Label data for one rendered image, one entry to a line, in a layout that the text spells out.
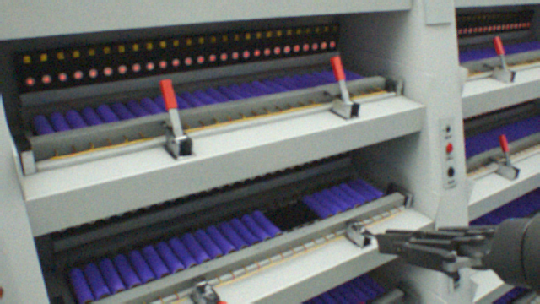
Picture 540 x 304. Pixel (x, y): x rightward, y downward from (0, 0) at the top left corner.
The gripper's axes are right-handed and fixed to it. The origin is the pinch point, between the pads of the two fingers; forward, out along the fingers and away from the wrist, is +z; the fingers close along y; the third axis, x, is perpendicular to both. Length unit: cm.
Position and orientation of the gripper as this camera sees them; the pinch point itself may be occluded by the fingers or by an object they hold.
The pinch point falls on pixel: (401, 242)
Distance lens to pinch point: 69.8
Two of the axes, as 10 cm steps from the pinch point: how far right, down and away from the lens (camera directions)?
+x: -2.3, -9.7, -0.3
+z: -5.1, 0.9, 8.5
